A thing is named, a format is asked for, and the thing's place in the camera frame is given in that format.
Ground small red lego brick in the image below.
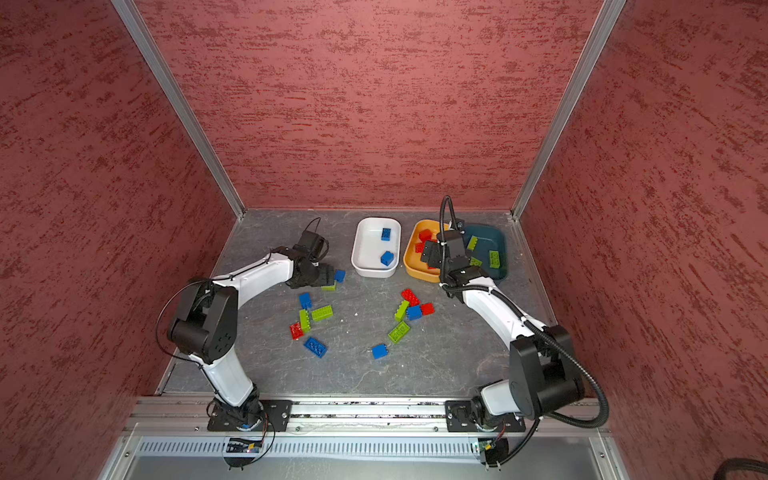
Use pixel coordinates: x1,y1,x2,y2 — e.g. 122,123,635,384
290,322,305,340

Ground small red lego cube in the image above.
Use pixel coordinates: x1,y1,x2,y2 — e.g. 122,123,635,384
420,303,435,316

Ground blue square lego brick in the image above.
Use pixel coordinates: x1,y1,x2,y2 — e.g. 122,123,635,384
371,344,389,360

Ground yellow plastic bin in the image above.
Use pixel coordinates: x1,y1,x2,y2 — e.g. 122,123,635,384
403,219,440,284

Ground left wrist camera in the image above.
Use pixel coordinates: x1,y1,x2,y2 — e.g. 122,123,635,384
294,230,330,262

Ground aluminium front rail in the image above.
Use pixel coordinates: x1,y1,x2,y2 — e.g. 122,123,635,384
128,395,607,436

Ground blue lego cube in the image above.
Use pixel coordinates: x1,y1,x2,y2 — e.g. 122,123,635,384
380,251,395,266

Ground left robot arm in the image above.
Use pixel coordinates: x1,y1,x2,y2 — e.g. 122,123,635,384
167,247,335,430

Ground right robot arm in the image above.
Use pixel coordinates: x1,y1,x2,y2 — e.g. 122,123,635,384
424,230,585,427

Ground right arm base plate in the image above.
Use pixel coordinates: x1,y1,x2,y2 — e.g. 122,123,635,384
444,398,526,433

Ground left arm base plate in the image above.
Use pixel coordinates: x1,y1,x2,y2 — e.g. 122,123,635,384
206,398,293,433

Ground green lego brick long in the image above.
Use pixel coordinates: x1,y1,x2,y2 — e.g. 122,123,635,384
311,305,334,322

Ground narrow green lego brick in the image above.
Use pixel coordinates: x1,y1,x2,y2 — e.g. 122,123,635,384
299,310,311,333

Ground corner aluminium post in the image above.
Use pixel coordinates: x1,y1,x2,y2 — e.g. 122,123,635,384
511,0,626,222
111,0,247,221

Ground green lego brick upright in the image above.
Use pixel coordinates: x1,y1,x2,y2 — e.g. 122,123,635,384
394,300,410,322

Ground left corner aluminium post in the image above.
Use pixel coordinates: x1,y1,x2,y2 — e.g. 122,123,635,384
111,0,247,221

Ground teal plastic bin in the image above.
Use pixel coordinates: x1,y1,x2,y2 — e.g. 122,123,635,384
463,224,508,280

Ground green lego brick end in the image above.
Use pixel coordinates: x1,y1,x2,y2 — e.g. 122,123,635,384
488,250,501,269

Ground right corner aluminium post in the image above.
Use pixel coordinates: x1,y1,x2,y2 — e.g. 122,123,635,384
511,0,626,222

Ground large blue lego brick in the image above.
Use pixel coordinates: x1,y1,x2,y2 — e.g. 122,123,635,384
304,337,327,358

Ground white plastic bin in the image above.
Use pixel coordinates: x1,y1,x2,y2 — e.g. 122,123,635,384
351,217,402,279

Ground red lego brick studded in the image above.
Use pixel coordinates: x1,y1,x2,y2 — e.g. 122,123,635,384
401,289,420,307

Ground green lego brick flat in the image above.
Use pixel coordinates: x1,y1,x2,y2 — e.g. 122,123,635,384
388,321,410,344

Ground blue lego brick low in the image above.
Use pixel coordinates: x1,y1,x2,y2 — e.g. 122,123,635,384
406,305,423,321

